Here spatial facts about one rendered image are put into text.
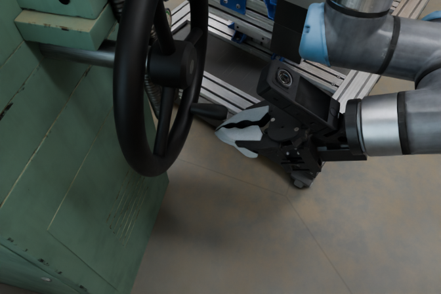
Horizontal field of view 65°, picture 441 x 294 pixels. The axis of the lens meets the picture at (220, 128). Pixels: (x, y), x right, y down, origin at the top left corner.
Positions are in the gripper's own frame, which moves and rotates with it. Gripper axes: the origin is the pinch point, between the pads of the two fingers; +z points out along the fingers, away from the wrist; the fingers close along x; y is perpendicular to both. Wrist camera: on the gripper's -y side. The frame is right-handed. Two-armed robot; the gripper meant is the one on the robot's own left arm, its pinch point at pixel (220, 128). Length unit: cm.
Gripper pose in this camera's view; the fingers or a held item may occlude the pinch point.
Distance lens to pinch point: 52.6
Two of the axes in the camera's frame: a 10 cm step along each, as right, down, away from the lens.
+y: 4.7, 6.0, 6.5
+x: 2.7, -8.0, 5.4
